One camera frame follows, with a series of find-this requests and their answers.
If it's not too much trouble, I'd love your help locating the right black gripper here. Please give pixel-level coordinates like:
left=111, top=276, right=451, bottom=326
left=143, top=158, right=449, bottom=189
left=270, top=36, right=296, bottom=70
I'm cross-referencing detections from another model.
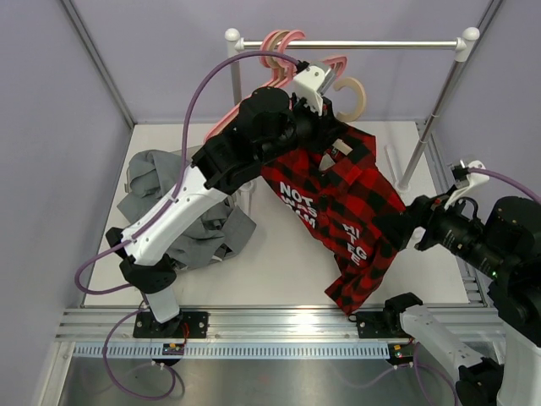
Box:
left=371, top=181, right=511, bottom=277

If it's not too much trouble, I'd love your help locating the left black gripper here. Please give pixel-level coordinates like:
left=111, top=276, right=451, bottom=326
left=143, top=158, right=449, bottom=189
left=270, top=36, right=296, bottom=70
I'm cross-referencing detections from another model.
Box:
left=255, top=91, right=346, bottom=166

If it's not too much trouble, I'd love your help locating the slotted cable duct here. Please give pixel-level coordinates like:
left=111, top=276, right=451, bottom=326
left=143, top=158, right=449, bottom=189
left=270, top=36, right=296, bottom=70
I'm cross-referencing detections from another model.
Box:
left=73, top=341, right=391, bottom=360

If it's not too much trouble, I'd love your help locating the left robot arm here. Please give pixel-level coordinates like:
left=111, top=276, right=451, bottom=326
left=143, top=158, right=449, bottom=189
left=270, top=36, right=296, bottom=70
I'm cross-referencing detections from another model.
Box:
left=106, top=87, right=349, bottom=337

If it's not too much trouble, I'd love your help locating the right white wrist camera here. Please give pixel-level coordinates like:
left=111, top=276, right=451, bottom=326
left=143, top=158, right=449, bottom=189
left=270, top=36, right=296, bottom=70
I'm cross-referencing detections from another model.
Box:
left=444, top=160, right=489, bottom=210

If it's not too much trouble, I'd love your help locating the beige hanger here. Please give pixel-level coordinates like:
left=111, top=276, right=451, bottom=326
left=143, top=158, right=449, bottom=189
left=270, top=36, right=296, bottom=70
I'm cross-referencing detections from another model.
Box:
left=227, top=29, right=339, bottom=128
left=320, top=76, right=368, bottom=170

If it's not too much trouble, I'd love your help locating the metal clothes rack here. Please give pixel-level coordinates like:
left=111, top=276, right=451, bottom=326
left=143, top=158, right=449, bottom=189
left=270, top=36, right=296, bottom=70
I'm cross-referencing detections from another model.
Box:
left=238, top=27, right=480, bottom=203

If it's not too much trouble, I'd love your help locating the grey shirt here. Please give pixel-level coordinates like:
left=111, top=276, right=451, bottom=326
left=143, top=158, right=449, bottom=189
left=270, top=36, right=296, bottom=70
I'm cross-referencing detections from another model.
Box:
left=117, top=150, right=256, bottom=270

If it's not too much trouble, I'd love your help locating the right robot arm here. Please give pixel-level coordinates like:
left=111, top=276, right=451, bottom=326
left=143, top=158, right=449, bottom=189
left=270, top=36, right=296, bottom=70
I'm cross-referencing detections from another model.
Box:
left=374, top=195, right=540, bottom=405

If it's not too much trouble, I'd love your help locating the red black plaid shirt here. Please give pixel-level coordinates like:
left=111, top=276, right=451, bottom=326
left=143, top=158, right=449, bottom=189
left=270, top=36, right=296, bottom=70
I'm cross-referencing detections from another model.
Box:
left=261, top=124, right=405, bottom=315

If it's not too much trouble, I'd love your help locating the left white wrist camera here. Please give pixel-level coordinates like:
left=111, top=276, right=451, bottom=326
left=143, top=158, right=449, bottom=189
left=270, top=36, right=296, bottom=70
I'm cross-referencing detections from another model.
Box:
left=293, top=62, right=336, bottom=116

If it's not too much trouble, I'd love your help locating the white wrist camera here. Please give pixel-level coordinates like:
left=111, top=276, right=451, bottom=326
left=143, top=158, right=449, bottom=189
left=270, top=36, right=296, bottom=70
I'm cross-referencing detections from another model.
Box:
left=444, top=160, right=489, bottom=210
left=293, top=62, right=336, bottom=116

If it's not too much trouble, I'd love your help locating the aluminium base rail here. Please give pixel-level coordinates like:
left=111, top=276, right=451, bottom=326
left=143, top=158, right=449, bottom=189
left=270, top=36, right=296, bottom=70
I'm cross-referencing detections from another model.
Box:
left=54, top=306, right=505, bottom=343

